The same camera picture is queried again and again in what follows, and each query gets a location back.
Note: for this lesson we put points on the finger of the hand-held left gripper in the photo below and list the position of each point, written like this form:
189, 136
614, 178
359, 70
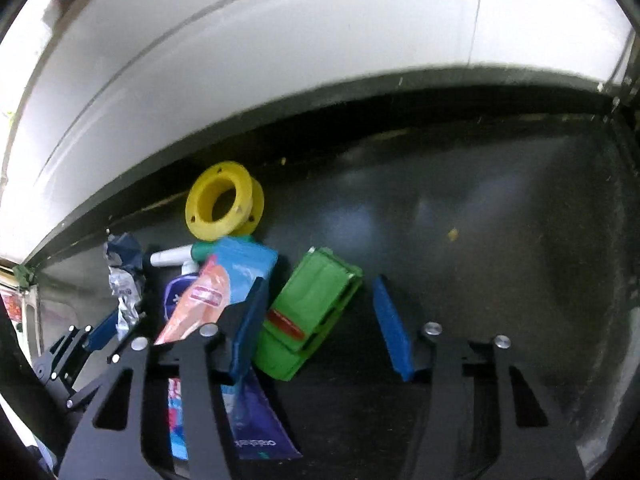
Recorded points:
95, 380
102, 330

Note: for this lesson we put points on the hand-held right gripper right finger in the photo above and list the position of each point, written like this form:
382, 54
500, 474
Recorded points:
395, 330

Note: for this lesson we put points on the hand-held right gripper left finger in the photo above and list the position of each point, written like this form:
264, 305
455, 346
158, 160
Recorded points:
245, 330

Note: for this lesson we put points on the blue white wrapper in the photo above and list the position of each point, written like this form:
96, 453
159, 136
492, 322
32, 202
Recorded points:
125, 285

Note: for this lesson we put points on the green packet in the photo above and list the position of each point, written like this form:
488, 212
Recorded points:
310, 310

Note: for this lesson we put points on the blue pink printed packet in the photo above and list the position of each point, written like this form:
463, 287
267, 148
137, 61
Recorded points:
200, 305

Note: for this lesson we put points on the small dark blue bottle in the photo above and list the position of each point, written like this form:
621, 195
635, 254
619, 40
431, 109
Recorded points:
177, 295

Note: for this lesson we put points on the white tube with green cap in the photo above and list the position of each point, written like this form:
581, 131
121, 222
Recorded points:
167, 258

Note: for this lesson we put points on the yellow plastic spool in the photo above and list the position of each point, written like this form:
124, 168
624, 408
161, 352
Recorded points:
200, 210

